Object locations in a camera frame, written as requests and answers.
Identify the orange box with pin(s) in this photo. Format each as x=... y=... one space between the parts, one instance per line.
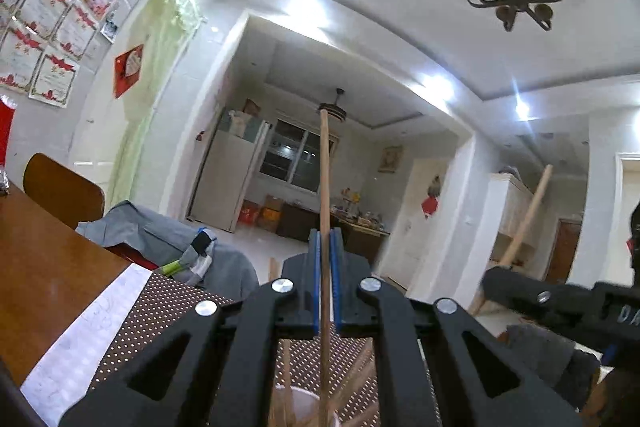
x=268 y=221

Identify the red diamond wall decoration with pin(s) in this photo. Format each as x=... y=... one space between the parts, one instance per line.
x=127 y=69

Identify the single wooden chopstick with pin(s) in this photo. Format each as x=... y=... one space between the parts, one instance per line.
x=530 y=212
x=325 y=182

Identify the white cabinet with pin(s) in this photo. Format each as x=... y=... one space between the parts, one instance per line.
x=515 y=207

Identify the cardboard box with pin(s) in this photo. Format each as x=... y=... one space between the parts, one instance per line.
x=274 y=203

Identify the dark wooden desk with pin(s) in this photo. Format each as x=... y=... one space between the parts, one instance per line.
x=295 y=222

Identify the group of bottles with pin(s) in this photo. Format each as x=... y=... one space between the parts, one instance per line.
x=360 y=214

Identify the small red bag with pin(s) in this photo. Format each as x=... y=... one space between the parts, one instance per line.
x=5 y=132

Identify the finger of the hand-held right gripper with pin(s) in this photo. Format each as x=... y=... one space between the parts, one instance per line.
x=520 y=289

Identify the silver refrigerator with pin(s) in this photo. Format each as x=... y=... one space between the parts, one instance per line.
x=225 y=177

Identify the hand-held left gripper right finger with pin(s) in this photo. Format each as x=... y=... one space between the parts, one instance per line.
x=336 y=297

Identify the green curtain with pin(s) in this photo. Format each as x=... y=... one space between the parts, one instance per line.
x=160 y=32

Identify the small wall photo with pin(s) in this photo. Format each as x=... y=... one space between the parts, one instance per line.
x=109 y=31

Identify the window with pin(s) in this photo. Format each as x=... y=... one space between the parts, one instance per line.
x=290 y=152

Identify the brown wooden door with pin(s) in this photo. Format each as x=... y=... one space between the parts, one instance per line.
x=565 y=252

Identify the grey jacket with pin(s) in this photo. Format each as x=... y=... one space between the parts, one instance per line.
x=150 y=232

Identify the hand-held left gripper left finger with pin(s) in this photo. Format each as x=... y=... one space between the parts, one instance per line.
x=314 y=297

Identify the small framed picture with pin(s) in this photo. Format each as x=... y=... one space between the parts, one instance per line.
x=390 y=159

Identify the bunch of wooden chopsticks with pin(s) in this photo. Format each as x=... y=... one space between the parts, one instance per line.
x=287 y=367

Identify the red hanging door decoration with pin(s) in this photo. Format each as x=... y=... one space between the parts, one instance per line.
x=431 y=202

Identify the wooden chair back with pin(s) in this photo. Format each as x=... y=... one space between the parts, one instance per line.
x=60 y=192

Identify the brown dotted table mat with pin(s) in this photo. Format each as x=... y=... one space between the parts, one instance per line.
x=160 y=312

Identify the wall of award certificates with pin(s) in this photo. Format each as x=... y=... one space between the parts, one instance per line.
x=50 y=7

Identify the white paper sheet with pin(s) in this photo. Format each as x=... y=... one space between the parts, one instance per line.
x=85 y=347

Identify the ceiling fan lamp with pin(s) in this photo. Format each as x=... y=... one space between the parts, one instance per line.
x=337 y=113

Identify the white door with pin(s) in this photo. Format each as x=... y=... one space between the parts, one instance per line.
x=410 y=237

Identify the red box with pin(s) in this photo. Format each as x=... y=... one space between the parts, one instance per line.
x=248 y=213

